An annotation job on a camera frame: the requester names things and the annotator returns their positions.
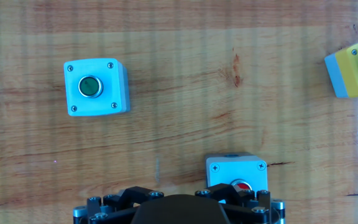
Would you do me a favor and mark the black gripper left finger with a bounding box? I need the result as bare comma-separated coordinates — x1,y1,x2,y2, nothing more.
72,185,165,224

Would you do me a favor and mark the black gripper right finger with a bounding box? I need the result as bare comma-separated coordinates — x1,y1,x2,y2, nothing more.
194,182,286,224

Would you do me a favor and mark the grey box red button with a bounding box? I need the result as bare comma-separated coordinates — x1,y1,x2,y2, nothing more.
205,152,269,194

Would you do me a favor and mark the grey box green button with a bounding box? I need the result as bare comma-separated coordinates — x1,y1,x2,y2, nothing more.
63,58,131,117

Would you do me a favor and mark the yellow box green mushroom button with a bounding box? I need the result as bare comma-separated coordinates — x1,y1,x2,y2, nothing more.
324,36,358,99

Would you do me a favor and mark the wood-grain table mat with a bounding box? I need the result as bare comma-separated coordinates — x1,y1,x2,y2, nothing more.
0,0,358,224

